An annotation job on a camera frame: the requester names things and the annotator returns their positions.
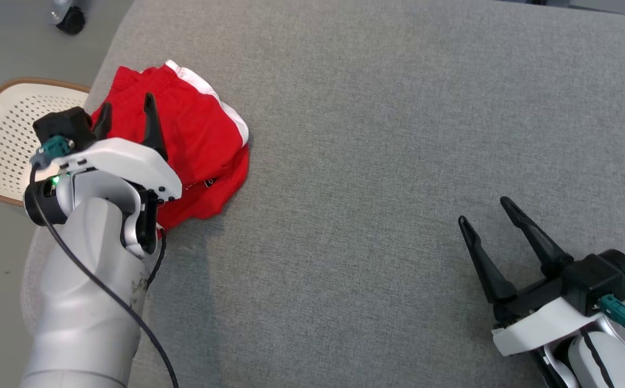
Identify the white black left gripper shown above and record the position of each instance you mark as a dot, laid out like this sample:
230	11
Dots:
123	161

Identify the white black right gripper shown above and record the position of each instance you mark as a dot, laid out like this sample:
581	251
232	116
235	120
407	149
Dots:
544	323

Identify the red shorts with white stripe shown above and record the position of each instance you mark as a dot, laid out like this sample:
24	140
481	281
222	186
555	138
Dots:
199	134

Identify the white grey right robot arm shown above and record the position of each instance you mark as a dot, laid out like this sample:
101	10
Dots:
592	361

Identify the white perforated laundry basket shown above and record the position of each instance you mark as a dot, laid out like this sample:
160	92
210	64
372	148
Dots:
10	134

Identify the black caster wheel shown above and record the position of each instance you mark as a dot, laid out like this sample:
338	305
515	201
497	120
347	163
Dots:
70	19

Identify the grey fabric sofa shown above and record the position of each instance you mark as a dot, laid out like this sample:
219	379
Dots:
371	134

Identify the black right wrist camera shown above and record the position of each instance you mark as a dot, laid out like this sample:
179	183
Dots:
603	277

